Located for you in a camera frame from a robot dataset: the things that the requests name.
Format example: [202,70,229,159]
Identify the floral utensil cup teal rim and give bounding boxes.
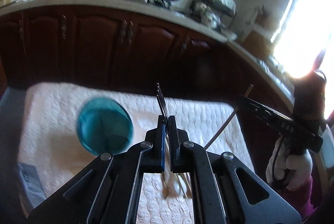
[76,97,134,156]

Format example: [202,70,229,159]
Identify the right hand white glove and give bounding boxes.
[266,136,313,191]

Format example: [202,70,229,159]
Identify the wooden chopstick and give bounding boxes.
[204,84,254,149]
[161,136,192,199]

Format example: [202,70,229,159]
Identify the dark wooden lower cabinets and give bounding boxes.
[1,5,292,114]

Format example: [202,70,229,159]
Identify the dish rack with dishes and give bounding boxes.
[189,0,237,31]

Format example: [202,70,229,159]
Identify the metal fork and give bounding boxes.
[156,83,168,121]

